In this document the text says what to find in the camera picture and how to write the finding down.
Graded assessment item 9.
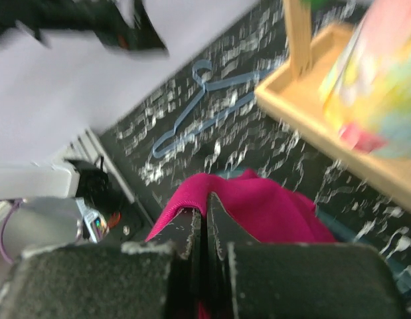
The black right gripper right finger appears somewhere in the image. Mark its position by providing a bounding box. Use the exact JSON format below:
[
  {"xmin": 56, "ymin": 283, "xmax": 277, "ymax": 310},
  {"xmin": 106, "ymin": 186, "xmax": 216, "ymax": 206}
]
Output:
[{"xmin": 206, "ymin": 194, "xmax": 408, "ymax": 318}]

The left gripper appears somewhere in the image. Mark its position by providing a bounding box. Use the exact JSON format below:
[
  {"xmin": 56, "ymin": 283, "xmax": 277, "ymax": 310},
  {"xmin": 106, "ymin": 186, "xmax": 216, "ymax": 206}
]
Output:
[{"xmin": 0, "ymin": 0, "xmax": 168, "ymax": 53}]

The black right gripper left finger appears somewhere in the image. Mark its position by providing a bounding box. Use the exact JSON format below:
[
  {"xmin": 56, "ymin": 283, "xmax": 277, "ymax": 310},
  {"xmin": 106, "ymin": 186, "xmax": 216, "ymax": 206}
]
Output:
[{"xmin": 0, "ymin": 211, "xmax": 201, "ymax": 318}]

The magenta pleated skirt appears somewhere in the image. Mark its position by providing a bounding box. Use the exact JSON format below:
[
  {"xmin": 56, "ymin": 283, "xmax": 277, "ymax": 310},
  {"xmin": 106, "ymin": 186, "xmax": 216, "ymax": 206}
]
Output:
[{"xmin": 144, "ymin": 168, "xmax": 337, "ymax": 319}]

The light blue plastic hanger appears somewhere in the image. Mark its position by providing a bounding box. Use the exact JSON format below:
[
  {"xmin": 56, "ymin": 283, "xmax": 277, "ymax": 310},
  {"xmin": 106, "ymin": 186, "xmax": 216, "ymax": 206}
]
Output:
[{"xmin": 151, "ymin": 59, "xmax": 273, "ymax": 159}]

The pastel floral skirt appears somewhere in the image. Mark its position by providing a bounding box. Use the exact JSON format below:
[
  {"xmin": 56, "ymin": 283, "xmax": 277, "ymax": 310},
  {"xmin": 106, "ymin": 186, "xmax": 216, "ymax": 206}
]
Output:
[{"xmin": 319, "ymin": 1, "xmax": 411, "ymax": 158}]

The teal transparent plastic basin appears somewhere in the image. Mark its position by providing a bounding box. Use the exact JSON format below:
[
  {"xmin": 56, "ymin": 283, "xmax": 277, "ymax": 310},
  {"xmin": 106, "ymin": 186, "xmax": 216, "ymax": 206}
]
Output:
[{"xmin": 214, "ymin": 167, "xmax": 411, "ymax": 300}]

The wooden clothes rack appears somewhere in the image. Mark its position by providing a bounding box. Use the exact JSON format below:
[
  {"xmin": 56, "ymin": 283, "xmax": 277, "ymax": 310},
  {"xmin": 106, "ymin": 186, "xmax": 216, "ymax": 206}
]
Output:
[{"xmin": 254, "ymin": 0, "xmax": 411, "ymax": 209}]

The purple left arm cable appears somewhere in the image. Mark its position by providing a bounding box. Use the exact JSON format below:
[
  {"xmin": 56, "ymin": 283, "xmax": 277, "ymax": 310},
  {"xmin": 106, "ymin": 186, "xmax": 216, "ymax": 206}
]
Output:
[{"xmin": 0, "ymin": 198, "xmax": 29, "ymax": 265}]

